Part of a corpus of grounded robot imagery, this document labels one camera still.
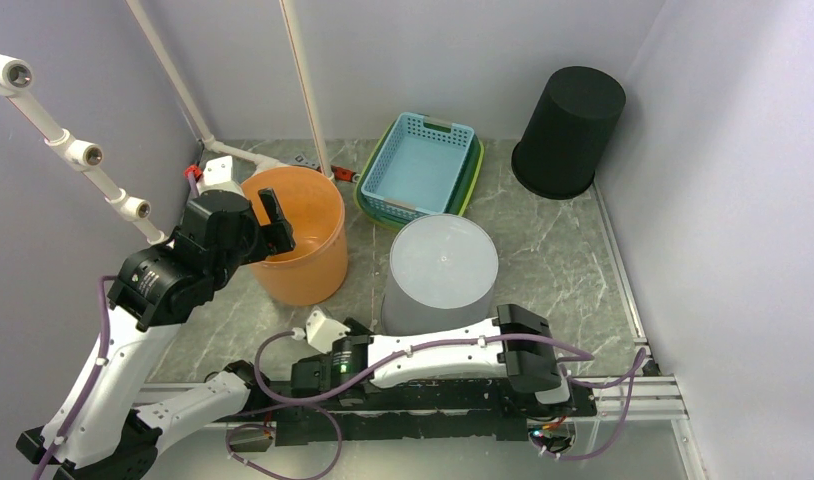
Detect orange plastic bucket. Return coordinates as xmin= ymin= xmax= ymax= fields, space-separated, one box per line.
xmin=241 ymin=166 xmax=349 ymax=306

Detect green plastic basket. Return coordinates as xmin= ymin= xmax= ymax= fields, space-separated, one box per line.
xmin=353 ymin=122 xmax=484 ymax=231

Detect light blue plastic basket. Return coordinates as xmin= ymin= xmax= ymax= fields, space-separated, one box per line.
xmin=359 ymin=112 xmax=475 ymax=222

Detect grey plastic bucket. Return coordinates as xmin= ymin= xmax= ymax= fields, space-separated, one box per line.
xmin=380 ymin=214 xmax=499 ymax=336

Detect black plastic bucket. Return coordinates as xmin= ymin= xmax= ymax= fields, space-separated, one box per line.
xmin=511 ymin=66 xmax=627 ymax=200

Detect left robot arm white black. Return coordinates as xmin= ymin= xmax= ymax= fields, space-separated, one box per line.
xmin=16 ymin=188 xmax=295 ymax=479

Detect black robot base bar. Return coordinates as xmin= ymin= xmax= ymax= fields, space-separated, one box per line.
xmin=227 ymin=362 xmax=596 ymax=446

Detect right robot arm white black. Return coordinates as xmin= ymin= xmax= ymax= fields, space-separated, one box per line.
xmin=290 ymin=304 xmax=573 ymax=415

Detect small red clip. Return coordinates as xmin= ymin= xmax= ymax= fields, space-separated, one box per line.
xmin=331 ymin=165 xmax=361 ymax=183

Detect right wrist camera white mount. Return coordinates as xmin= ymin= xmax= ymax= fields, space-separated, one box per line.
xmin=304 ymin=306 xmax=350 ymax=354

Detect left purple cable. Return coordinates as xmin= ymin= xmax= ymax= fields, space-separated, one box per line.
xmin=29 ymin=274 xmax=120 ymax=480

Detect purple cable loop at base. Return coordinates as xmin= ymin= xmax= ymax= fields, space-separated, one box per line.
xmin=224 ymin=402 xmax=345 ymax=480

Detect white pvc pipe frame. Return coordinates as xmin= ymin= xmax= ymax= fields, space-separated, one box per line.
xmin=0 ymin=0 xmax=335 ymax=246

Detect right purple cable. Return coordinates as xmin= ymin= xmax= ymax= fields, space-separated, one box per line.
xmin=253 ymin=329 xmax=649 ymax=407

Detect aluminium rail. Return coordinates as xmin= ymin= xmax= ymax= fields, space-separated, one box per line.
xmin=133 ymin=375 xmax=689 ymax=422

